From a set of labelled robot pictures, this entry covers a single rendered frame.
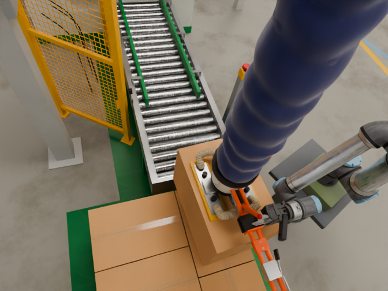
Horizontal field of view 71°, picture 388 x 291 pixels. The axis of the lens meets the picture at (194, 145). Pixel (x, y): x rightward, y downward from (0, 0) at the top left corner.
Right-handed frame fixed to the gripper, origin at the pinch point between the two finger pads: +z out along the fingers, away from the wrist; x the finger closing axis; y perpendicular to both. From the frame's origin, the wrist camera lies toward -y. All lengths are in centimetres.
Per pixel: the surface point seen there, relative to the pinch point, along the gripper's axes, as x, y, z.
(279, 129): 56, 17, 2
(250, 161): 31.5, 18.2, 3.5
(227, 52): -121, 246, -109
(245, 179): 17.7, 16.7, 2.0
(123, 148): -119, 126, 49
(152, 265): -65, 5, 45
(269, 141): 50, 16, 4
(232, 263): -65, -8, -5
